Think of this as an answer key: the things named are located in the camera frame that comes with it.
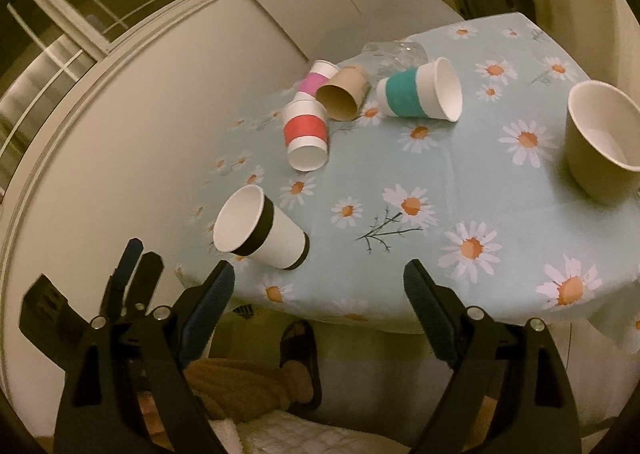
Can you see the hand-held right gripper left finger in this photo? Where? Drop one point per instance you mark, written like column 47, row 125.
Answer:
column 210, row 304

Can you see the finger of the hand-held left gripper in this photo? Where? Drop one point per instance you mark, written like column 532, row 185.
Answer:
column 129, row 259
column 148, row 276

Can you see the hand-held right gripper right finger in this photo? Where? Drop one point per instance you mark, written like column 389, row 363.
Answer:
column 429, row 306

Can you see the black banded white paper cup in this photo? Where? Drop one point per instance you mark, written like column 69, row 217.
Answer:
column 280, row 234

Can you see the red banded white paper cup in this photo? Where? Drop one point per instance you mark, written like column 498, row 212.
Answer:
column 304, row 134

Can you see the teal banded white paper cup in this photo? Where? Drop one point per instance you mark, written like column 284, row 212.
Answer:
column 415, row 91

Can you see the olive paper cup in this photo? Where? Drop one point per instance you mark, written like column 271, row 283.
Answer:
column 592, row 149

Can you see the brown kraft paper cup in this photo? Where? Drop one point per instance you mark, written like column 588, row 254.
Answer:
column 345, row 94

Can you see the pink banded white paper cup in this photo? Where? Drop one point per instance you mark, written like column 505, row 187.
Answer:
column 316, row 78

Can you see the clear plastic cup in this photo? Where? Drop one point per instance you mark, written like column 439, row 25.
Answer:
column 395, row 54

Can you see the fuzzy brown trouser leg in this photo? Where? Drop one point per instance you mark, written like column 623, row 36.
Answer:
column 235, row 384

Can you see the black slipper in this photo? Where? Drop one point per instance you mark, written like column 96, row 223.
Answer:
column 302, row 334

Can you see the daisy print blue tablecloth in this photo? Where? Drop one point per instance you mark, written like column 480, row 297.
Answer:
column 450, row 194

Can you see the white quilted cloth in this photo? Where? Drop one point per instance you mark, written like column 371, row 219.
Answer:
column 310, row 434

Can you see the window with white frame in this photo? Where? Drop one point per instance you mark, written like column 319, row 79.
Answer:
column 75, row 34

